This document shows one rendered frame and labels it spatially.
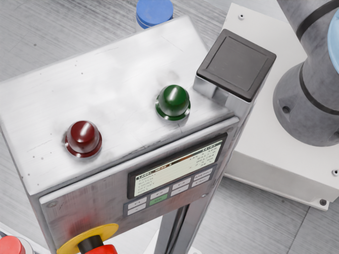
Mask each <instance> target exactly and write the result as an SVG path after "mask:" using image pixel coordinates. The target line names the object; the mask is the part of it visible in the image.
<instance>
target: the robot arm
mask: <svg viewBox="0 0 339 254"><path fill-rule="evenodd" d="M276 1H277V2H278V4H279V6H280V8H281V10H282V11H283V13H284V15H285V17H286V18H287V20H288V22H289V24H290V26H291V27H292V29H293V31H294V33H295V35H296V36H297V38H298V40H299V42H300V44H301V45H302V47H303V49H304V51H305V52H306V54H307V58H306V60H305V61H304V62H302V63H300V64H298V65H296V66H294V67H292V68H290V69H289V70H288V71H286V72H285V73H284V74H283V76H282V77H281V79H280V80H279V82H278V83H277V85H276V87H275V89H274V92H273V98H272V103H273V110H274V113H275V116H276V118H277V120H278V122H279V123H280V125H281V126H282V127H283V128H284V130H285V131H286V132H287V133H288V134H290V135H291V136H292V137H293V138H295V139H296V140H298V141H300V142H302V143H304V144H307V145H310V146H315V147H329V146H334V145H336V144H339V0H276Z"/></svg>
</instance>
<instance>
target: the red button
mask: <svg viewBox="0 0 339 254"><path fill-rule="evenodd" d="M77 246H78V248H79V251H80V253H81V254H118V253H117V250H116V248H115V246H114V245H112V244H106V245H104V244H103V242H102V239H101V237H100V235H94V236H91V237H89V238H87V239H85V240H83V241H81V242H80V243H79V244H78V245H77Z"/></svg>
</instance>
